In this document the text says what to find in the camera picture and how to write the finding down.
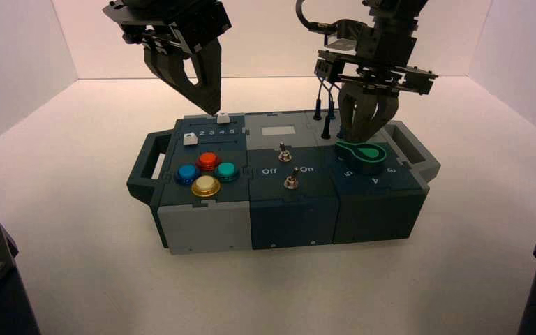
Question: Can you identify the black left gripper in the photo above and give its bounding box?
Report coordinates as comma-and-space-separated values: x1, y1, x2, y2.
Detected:
103, 0, 232, 117

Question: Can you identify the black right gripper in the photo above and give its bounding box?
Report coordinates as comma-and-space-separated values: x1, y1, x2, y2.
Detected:
337, 0, 439, 143

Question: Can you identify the green rotary knob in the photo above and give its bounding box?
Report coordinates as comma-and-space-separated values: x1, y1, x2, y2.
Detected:
334, 140, 387, 177

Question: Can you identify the red push button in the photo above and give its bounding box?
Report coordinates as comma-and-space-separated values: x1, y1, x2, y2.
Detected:
196, 151, 222, 172

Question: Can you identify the grey display window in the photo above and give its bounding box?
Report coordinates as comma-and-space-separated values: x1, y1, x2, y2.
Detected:
261, 125, 296, 137

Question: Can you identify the blue push button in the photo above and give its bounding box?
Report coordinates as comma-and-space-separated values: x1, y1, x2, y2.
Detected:
174, 164, 202, 186

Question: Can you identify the teal push button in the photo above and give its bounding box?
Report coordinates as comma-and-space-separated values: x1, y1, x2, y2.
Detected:
213, 161, 240, 183

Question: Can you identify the yellow push button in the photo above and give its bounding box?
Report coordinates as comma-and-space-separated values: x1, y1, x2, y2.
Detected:
191, 174, 222, 199

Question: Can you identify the grey and teal control box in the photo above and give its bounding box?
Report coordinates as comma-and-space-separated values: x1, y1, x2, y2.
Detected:
126, 110, 441, 255

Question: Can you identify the blue jumper wire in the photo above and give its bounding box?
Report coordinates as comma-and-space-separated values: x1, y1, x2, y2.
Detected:
328, 80, 345, 140

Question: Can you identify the black jumper wire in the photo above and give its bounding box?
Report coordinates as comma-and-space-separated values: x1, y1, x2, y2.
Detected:
313, 76, 340, 140

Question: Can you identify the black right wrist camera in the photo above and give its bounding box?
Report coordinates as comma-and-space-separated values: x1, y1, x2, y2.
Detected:
313, 18, 376, 77

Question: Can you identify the black camera cable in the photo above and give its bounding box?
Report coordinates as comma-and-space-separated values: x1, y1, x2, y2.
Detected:
295, 0, 339, 34

